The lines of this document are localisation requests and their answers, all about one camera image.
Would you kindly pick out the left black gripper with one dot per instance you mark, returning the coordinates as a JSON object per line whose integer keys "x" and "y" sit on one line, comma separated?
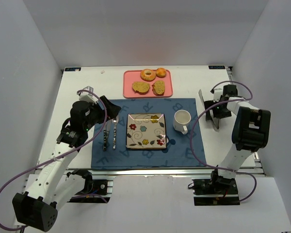
{"x": 106, "y": 109}

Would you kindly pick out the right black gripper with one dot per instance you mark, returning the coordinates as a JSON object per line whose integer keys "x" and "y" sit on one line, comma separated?
{"x": 211, "y": 111}

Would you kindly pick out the herb bread slice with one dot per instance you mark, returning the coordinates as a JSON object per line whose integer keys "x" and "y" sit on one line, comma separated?
{"x": 158, "y": 88}
{"x": 141, "y": 87}

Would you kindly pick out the round bread roll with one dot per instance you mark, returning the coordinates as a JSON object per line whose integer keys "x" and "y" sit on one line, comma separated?
{"x": 161, "y": 72}

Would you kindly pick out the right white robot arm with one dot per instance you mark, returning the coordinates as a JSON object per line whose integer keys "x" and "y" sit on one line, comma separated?
{"x": 250, "y": 132}

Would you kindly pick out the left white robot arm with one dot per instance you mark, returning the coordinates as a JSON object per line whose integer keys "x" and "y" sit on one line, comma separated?
{"x": 39, "y": 205}

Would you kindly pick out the silver spoon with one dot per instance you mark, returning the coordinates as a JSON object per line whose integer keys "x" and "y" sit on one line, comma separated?
{"x": 115, "y": 122}

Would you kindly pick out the silver knife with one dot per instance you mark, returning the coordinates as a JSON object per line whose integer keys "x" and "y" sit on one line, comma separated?
{"x": 109, "y": 126}

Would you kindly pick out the silver fork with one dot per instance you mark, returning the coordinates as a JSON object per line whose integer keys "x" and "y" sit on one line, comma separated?
{"x": 105, "y": 136}

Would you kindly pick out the white ceramic mug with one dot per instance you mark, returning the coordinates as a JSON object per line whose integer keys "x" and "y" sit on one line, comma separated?
{"x": 181, "y": 120}

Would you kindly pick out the square floral plate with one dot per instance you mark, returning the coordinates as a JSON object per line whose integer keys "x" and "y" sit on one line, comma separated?
{"x": 146, "y": 132}

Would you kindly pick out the right blue table label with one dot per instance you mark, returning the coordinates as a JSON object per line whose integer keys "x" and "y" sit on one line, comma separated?
{"x": 216, "y": 67}

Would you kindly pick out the blue table label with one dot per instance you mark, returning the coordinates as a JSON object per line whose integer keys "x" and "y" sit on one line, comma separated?
{"x": 216, "y": 67}
{"x": 72, "y": 69}

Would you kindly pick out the pink serving tray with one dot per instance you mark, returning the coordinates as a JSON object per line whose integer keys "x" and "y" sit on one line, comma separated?
{"x": 132, "y": 76}

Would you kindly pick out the blue letter placemat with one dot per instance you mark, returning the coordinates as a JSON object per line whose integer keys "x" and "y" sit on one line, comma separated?
{"x": 181, "y": 150}

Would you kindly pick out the sesame bagel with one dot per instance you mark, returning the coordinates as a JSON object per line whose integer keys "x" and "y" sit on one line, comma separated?
{"x": 148, "y": 75}

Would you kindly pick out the left blue table label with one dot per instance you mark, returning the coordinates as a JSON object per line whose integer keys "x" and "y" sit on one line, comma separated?
{"x": 72, "y": 69}

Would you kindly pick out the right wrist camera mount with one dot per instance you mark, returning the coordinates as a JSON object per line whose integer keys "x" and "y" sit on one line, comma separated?
{"x": 217, "y": 94}

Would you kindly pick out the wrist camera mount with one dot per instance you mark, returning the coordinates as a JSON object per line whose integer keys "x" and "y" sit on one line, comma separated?
{"x": 87, "y": 95}
{"x": 217, "y": 94}

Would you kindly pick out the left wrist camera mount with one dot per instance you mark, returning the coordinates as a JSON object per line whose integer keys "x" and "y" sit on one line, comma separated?
{"x": 87, "y": 95}

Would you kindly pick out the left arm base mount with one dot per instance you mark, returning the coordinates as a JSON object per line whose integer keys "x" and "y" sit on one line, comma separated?
{"x": 94, "y": 191}

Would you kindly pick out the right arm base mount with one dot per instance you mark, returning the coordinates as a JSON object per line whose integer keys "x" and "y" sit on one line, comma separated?
{"x": 208, "y": 194}

